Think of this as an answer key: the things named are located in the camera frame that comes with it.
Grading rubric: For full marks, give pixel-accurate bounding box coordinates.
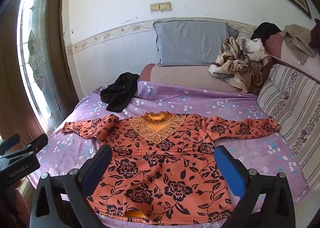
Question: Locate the purple floral bedsheet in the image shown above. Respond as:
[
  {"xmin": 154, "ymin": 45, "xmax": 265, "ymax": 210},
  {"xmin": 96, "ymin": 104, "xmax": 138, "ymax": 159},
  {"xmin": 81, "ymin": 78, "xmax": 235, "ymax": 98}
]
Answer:
[{"xmin": 27, "ymin": 81, "xmax": 313, "ymax": 228}]

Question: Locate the striped floral cushion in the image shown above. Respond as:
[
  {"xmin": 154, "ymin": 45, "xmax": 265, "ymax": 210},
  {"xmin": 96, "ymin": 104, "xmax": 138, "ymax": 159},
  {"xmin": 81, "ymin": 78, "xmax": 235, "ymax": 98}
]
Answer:
[{"xmin": 257, "ymin": 64, "xmax": 320, "ymax": 192}]

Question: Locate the brown wooden door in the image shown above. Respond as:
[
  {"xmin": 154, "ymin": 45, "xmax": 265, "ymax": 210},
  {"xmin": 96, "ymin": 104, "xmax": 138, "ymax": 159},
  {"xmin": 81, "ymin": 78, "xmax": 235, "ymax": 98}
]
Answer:
[{"xmin": 0, "ymin": 0, "xmax": 80, "ymax": 143}]

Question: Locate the brown cream floral blanket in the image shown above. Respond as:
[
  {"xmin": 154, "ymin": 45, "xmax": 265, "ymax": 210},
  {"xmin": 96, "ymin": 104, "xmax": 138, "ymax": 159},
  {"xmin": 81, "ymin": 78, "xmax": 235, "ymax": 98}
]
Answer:
[{"xmin": 209, "ymin": 36, "xmax": 270, "ymax": 94}]

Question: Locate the pink beige mattress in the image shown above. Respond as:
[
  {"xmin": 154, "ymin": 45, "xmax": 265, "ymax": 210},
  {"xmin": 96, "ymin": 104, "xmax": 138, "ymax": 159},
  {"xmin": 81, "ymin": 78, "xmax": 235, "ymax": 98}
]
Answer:
[{"xmin": 138, "ymin": 63, "xmax": 258, "ymax": 95}]

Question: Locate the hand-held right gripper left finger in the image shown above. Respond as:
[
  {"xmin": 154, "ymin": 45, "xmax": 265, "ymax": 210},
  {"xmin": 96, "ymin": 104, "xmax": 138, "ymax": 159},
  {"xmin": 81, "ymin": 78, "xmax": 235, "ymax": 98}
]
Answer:
[{"xmin": 29, "ymin": 145, "xmax": 113, "ymax": 228}]

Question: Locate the yellowed double light switch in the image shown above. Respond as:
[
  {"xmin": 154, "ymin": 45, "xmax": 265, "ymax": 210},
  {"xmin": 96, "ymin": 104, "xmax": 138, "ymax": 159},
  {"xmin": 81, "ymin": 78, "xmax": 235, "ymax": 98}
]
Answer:
[{"xmin": 150, "ymin": 2, "xmax": 172, "ymax": 13}]

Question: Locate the orange black floral shirt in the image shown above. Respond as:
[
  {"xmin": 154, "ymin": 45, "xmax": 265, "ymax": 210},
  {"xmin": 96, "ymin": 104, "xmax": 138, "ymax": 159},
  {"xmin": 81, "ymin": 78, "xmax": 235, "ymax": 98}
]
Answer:
[{"xmin": 61, "ymin": 111, "xmax": 280, "ymax": 221}]

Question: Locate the mauve sofa backrest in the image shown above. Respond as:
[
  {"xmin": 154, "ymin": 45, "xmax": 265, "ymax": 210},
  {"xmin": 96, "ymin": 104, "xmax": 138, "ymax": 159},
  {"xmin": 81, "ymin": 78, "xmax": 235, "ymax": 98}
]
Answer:
[{"xmin": 265, "ymin": 32, "xmax": 320, "ymax": 79}]

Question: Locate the black garment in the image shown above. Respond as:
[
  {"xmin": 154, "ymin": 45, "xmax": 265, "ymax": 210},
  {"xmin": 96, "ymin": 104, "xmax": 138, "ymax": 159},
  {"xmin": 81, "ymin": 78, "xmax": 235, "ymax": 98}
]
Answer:
[{"xmin": 251, "ymin": 22, "xmax": 282, "ymax": 44}]

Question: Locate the person's left forearm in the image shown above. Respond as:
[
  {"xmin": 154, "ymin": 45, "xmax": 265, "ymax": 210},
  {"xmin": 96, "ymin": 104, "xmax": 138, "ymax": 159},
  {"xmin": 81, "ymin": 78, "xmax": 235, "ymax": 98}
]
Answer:
[{"xmin": 0, "ymin": 179, "xmax": 32, "ymax": 228}]

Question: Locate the stained glass window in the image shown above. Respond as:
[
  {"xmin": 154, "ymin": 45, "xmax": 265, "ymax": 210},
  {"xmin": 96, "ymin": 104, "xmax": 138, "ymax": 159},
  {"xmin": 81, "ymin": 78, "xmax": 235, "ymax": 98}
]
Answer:
[{"xmin": 17, "ymin": 0, "xmax": 60, "ymax": 131}]

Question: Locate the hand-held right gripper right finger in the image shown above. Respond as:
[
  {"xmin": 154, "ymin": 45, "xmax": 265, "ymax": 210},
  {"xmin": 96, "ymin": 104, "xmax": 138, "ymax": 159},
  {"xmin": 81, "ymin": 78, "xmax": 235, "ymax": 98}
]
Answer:
[{"xmin": 214, "ymin": 145, "xmax": 297, "ymax": 228}]

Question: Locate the black crumpled cloth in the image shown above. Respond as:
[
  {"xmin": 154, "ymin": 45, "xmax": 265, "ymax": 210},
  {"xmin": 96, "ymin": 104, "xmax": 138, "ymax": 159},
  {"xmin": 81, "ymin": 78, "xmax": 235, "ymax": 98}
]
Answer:
[{"xmin": 100, "ymin": 73, "xmax": 140, "ymax": 113}]

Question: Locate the grey pillow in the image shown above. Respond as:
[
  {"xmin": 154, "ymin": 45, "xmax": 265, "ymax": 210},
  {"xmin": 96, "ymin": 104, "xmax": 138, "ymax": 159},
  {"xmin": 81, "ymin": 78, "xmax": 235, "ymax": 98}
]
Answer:
[{"xmin": 153, "ymin": 20, "xmax": 239, "ymax": 67}]

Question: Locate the maroon cloth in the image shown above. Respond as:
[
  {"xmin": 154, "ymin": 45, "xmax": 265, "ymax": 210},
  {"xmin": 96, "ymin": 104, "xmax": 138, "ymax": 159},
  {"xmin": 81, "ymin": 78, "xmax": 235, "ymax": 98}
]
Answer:
[{"xmin": 309, "ymin": 18, "xmax": 320, "ymax": 49}]

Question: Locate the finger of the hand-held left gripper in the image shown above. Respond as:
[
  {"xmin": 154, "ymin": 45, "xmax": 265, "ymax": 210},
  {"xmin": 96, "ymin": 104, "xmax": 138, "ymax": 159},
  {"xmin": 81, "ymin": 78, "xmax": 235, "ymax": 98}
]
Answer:
[
  {"xmin": 15, "ymin": 133, "xmax": 49, "ymax": 155},
  {"xmin": 0, "ymin": 133, "xmax": 21, "ymax": 155}
]

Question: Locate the beige towel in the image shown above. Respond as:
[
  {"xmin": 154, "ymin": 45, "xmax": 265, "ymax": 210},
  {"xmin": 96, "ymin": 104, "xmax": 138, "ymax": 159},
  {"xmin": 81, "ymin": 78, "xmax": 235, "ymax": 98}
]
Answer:
[{"xmin": 280, "ymin": 24, "xmax": 318, "ymax": 66}]

